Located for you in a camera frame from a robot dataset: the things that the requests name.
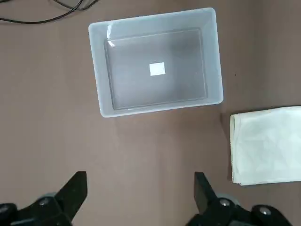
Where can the cream tablecloth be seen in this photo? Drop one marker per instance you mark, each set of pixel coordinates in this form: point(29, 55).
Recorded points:
point(265, 146)

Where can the clear plastic box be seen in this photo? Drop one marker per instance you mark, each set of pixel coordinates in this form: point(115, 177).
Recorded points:
point(155, 47)

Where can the white square sticker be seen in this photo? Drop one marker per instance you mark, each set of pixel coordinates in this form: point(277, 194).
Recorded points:
point(157, 69)

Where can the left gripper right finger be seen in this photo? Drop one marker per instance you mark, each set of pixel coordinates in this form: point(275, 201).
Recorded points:
point(204, 195)

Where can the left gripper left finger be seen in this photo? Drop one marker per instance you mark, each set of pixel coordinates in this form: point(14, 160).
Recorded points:
point(70, 193)

